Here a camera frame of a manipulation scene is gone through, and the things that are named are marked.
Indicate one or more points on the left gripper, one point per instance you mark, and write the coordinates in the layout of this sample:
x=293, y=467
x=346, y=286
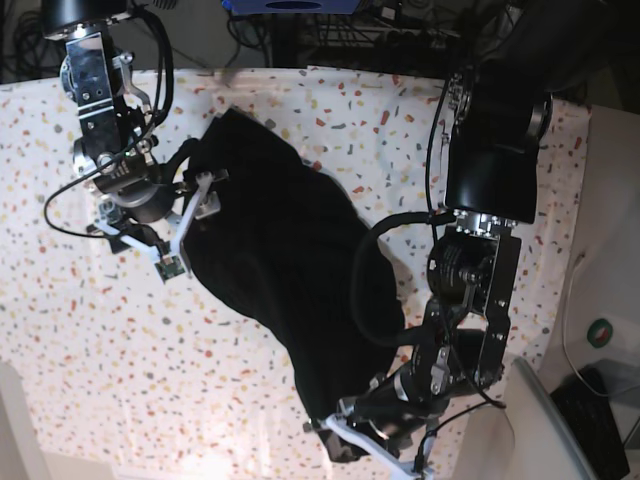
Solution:
x=394, y=422

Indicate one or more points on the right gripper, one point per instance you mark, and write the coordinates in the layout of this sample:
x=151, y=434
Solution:
x=126, y=216

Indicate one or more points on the black t-shirt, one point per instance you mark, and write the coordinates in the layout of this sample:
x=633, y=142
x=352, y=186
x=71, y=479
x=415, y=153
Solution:
x=281, y=251

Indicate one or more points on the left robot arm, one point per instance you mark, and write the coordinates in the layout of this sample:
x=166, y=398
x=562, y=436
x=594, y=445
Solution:
x=501, y=97

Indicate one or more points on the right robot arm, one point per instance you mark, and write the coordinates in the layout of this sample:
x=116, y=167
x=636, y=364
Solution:
x=117, y=119

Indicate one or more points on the terrazzo pattern tablecloth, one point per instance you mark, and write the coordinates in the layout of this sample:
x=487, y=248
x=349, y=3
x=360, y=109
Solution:
x=161, y=379

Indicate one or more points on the grey laptop lid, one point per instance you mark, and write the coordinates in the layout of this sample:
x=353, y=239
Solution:
x=544, y=446

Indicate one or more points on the black keyboard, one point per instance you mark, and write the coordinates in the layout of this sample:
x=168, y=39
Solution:
x=591, y=420

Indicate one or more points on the green tape roll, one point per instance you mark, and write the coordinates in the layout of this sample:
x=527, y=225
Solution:
x=600, y=333

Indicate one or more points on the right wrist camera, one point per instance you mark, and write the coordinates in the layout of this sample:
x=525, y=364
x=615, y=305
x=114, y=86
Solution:
x=169, y=267

